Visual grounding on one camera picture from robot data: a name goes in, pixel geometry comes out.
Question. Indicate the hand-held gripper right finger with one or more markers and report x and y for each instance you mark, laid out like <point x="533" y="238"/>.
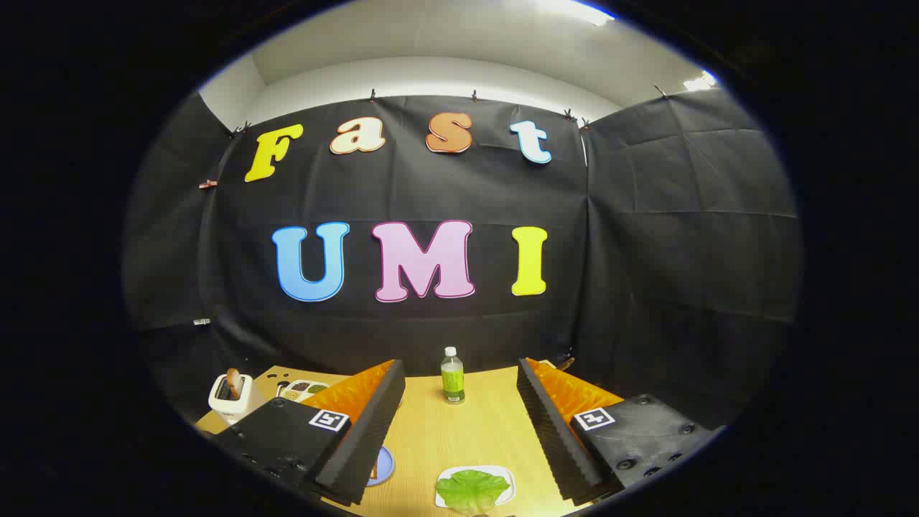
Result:
<point x="553" y="438"/>

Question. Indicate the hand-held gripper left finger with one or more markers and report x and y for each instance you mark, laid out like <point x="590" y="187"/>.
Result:
<point x="366" y="438"/>

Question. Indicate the green lettuce leaf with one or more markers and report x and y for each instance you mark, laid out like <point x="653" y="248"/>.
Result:
<point x="470" y="490"/>

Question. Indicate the toasted bread slice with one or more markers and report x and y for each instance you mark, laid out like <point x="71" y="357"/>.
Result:
<point x="235" y="382"/>

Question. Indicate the blue plate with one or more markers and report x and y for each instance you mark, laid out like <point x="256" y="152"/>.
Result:
<point x="386" y="465"/>

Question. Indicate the white square plate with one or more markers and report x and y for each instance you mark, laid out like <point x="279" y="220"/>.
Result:
<point x="507" y="480"/>

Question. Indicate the white divided seasoning dish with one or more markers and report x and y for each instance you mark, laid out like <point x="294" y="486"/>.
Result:
<point x="305" y="390"/>

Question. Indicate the green label water bottle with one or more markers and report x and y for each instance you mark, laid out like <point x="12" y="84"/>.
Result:
<point x="452" y="384"/>

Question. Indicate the white toaster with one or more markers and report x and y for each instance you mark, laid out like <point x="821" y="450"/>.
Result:
<point x="233" y="411"/>

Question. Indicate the black backdrop cloth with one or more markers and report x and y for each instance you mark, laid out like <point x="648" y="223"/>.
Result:
<point x="632" y="251"/>

